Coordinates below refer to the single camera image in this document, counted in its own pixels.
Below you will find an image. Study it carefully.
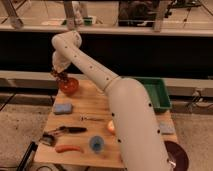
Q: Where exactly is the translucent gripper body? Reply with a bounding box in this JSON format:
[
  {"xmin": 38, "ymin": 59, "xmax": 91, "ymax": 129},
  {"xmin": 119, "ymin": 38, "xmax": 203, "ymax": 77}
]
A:
[{"xmin": 52, "ymin": 53, "xmax": 70, "ymax": 73}]

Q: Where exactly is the dark red grape bunch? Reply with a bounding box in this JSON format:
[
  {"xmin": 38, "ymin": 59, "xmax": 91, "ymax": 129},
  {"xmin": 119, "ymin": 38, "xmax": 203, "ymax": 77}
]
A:
[{"xmin": 51, "ymin": 69, "xmax": 68, "ymax": 83}]

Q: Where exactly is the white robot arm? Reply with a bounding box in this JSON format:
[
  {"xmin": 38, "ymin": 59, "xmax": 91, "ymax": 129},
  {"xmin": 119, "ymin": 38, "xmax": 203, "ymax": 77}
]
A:
[{"xmin": 52, "ymin": 31, "xmax": 172, "ymax": 171}]

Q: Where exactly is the red bowl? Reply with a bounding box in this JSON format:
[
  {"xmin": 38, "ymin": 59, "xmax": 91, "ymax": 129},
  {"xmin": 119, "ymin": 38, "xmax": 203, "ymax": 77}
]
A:
[{"xmin": 58, "ymin": 77, "xmax": 79, "ymax": 95}]

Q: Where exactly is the blue sponge left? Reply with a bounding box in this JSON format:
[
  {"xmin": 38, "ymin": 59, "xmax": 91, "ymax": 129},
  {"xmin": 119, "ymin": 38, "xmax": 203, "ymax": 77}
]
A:
[{"xmin": 53, "ymin": 103, "xmax": 72, "ymax": 115}]

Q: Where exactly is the metal peeler tool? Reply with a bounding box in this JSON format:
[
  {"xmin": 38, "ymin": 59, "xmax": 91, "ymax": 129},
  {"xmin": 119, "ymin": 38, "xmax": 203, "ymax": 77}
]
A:
[{"xmin": 40, "ymin": 134, "xmax": 56, "ymax": 146}]

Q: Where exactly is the orange fruit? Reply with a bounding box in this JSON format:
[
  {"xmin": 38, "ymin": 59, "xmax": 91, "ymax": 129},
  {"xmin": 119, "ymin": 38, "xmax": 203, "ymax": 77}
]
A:
[{"xmin": 107, "ymin": 120, "xmax": 115, "ymax": 135}]

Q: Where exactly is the blue cup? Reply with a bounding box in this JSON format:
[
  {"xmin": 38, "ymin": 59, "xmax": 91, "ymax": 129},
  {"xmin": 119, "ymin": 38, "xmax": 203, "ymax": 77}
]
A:
[{"xmin": 89, "ymin": 136, "xmax": 104, "ymax": 153}]

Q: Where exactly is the green plastic tray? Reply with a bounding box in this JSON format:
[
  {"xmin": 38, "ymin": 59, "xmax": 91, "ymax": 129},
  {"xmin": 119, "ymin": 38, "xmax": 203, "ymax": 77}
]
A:
[{"xmin": 136, "ymin": 77, "xmax": 171, "ymax": 113}]

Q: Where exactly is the black bar at table edge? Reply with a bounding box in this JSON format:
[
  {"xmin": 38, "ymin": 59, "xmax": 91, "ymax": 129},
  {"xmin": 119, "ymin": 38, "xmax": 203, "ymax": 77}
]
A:
[{"xmin": 16, "ymin": 142, "xmax": 38, "ymax": 171}]

